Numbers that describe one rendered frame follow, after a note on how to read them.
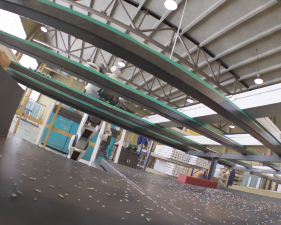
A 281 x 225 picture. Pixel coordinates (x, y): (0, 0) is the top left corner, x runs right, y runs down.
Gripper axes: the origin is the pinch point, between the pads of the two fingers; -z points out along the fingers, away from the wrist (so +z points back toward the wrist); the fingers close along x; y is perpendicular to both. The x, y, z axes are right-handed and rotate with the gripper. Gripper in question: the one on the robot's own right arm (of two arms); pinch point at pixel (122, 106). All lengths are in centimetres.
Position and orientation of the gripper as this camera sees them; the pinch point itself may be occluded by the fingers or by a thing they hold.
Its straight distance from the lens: 106.2
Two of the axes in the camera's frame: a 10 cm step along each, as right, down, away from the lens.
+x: 0.3, -6.7, 7.4
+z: -6.4, -5.8, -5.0
